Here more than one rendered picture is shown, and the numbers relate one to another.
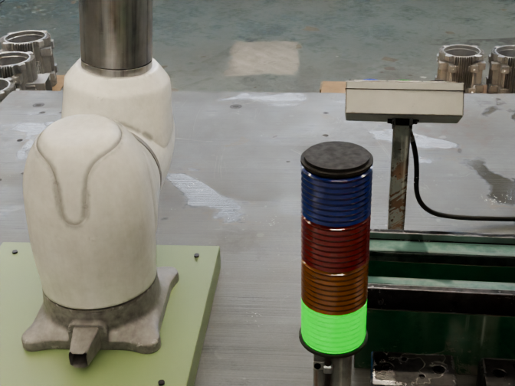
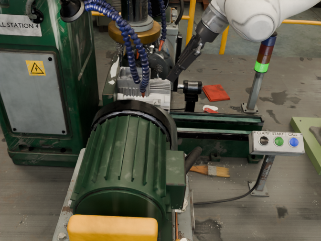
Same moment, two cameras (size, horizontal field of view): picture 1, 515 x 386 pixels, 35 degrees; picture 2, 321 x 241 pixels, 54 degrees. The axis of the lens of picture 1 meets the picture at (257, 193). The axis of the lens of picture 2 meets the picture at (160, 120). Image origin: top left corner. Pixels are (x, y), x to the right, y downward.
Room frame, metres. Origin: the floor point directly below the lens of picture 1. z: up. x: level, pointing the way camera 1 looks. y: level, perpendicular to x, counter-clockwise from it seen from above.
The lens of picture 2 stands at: (1.88, -0.74, 1.74)
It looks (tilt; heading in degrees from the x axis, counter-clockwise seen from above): 38 degrees down; 171
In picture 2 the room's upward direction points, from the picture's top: 4 degrees clockwise
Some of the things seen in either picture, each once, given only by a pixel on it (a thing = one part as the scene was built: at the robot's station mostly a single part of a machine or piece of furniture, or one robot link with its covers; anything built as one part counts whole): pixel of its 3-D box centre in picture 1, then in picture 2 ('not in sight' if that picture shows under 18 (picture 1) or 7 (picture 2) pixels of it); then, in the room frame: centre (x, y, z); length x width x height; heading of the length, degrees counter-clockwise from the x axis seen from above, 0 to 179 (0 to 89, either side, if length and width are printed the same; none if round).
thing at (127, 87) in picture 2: not in sight; (134, 82); (0.83, -0.68, 1.11); 0.12 x 0.11 x 0.07; 82
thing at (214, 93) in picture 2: not in sight; (215, 92); (0.46, -0.21, 0.80); 0.15 x 0.12 x 0.01; 6
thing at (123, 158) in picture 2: not in sight; (143, 215); (1.47, -0.70, 1.16); 0.33 x 0.26 x 0.42; 172
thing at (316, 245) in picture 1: (335, 233); (266, 48); (0.62, -0.07, 1.14); 0.06 x 0.06 x 0.04
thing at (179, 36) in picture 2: not in sight; (177, 64); (0.72, -0.50, 1.12); 0.04 x 0.03 x 0.26; 82
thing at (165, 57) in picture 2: not in sight; (148, 59); (0.51, -0.60, 1.04); 0.41 x 0.25 x 0.25; 172
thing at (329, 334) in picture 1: (333, 316); (261, 65); (0.62, -0.07, 1.05); 0.06 x 0.06 x 0.04
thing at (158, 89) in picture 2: not in sight; (144, 102); (0.84, -0.64, 1.02); 0.20 x 0.19 x 0.19; 82
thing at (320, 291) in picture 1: (334, 276); (263, 57); (0.62, -0.07, 1.10); 0.06 x 0.06 x 0.04
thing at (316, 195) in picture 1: (336, 187); (269, 38); (0.62, -0.07, 1.19); 0.06 x 0.06 x 0.04
